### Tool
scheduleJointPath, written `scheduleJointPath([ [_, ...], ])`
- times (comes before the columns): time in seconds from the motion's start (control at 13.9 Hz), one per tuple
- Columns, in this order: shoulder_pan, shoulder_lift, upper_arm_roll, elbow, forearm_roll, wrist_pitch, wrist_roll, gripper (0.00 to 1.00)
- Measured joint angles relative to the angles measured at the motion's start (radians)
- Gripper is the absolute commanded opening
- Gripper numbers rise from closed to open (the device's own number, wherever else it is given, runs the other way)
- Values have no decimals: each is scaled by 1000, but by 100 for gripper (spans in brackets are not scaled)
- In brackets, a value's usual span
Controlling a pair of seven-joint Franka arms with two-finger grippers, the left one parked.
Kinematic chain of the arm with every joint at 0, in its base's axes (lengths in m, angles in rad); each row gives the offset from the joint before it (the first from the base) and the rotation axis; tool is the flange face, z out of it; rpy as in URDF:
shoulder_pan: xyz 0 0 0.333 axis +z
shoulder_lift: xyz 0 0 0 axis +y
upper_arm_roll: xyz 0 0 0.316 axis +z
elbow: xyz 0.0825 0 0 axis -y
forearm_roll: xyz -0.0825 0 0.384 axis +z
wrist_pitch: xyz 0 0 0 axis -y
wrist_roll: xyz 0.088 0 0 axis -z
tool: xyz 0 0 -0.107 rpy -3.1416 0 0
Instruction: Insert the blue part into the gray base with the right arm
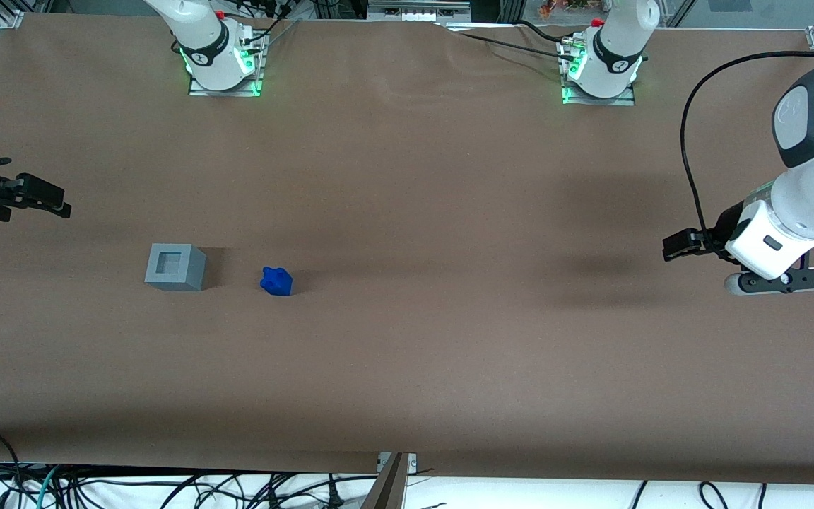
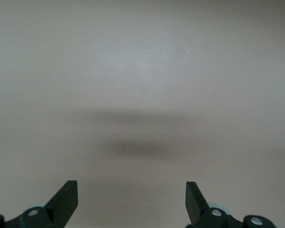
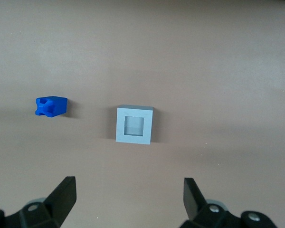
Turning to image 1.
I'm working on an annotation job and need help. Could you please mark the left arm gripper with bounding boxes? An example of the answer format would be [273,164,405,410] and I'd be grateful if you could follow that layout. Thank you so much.
[663,200,814,282]

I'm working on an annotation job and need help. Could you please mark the teal cable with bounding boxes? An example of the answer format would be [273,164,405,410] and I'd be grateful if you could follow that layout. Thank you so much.
[35,464,63,509]

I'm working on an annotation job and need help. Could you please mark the brown table cover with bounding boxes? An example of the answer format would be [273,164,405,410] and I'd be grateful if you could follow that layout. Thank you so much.
[0,13,814,487]

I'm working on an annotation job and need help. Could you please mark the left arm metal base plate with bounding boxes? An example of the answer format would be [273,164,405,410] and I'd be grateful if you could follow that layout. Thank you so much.
[560,39,637,107]

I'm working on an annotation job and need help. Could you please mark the gray square base block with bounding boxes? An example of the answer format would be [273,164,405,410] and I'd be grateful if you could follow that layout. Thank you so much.
[144,243,208,293]

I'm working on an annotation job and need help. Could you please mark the white power strip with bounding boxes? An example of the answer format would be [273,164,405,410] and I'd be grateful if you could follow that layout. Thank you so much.
[366,0,474,23]

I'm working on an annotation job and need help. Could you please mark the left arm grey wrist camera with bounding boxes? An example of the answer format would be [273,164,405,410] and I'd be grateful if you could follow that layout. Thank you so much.
[724,267,814,297]

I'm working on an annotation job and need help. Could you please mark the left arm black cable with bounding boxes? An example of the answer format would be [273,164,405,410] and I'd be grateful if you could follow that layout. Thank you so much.
[680,51,814,248]

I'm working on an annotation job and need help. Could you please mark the aluminium frame post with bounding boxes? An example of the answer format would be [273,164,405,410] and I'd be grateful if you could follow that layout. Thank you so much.
[360,452,411,509]

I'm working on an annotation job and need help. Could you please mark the metal frame bracket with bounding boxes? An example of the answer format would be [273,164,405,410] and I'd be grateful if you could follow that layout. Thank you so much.
[376,452,418,474]

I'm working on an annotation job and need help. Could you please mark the short black cable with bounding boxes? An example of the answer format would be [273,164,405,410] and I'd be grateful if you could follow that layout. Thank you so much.
[516,19,565,42]

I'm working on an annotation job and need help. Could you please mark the long black cable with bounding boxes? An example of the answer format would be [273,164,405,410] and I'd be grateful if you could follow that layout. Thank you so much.
[456,31,579,62]

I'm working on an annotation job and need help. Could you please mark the blue plastic part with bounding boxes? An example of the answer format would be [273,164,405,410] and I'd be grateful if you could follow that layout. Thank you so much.
[259,266,294,297]

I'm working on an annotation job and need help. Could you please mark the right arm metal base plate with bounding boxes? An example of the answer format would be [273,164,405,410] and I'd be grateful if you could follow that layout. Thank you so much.
[187,27,266,98]

